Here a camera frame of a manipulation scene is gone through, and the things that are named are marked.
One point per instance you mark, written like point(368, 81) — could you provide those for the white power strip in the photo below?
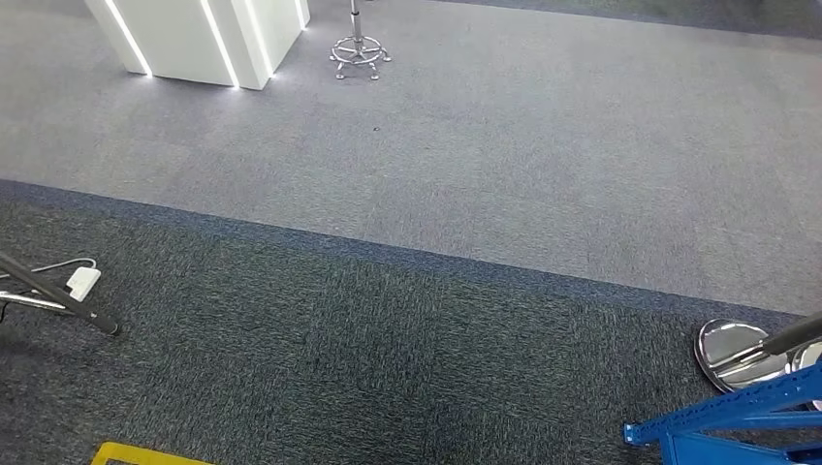
point(83, 282)

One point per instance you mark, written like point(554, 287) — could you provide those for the blue metal shelf rack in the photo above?
point(719, 417)

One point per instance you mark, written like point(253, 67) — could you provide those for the black stanchion post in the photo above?
point(732, 353)

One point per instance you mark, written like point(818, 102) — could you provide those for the white lit counter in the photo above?
point(192, 38)

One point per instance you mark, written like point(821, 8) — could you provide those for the yellow floor tape square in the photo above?
point(141, 455)

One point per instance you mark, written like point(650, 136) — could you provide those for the chrome stool base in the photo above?
point(357, 51)

